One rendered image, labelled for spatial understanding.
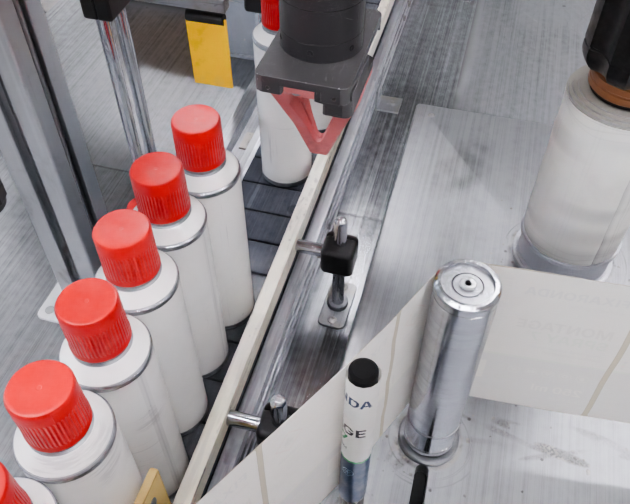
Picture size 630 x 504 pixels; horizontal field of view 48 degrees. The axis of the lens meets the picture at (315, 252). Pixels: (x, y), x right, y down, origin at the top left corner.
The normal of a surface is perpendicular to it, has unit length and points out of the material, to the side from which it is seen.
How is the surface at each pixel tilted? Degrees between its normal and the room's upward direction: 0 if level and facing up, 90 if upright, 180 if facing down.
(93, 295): 3
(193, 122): 3
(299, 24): 90
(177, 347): 90
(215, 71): 90
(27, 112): 90
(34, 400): 2
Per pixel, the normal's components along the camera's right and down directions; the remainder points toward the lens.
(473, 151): 0.00, -0.66
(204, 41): -0.26, 0.72
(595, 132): -0.66, 0.58
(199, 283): 0.65, 0.57
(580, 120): -0.85, 0.43
